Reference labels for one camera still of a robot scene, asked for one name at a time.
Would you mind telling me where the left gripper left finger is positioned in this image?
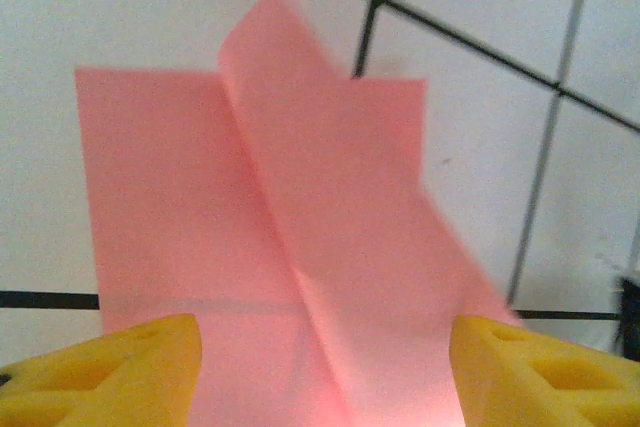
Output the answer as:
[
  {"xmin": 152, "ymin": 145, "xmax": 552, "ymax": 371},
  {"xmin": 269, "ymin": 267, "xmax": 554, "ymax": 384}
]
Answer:
[{"xmin": 0, "ymin": 313, "xmax": 202, "ymax": 427}]

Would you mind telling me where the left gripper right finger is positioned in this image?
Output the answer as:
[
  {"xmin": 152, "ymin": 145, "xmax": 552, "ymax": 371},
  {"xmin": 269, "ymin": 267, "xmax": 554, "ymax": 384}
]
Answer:
[{"xmin": 451, "ymin": 314, "xmax": 640, "ymax": 427}]

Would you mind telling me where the pink cloth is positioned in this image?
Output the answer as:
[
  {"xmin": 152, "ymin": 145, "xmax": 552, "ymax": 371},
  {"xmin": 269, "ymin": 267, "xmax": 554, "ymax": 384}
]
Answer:
[{"xmin": 74, "ymin": 0, "xmax": 521, "ymax": 427}]

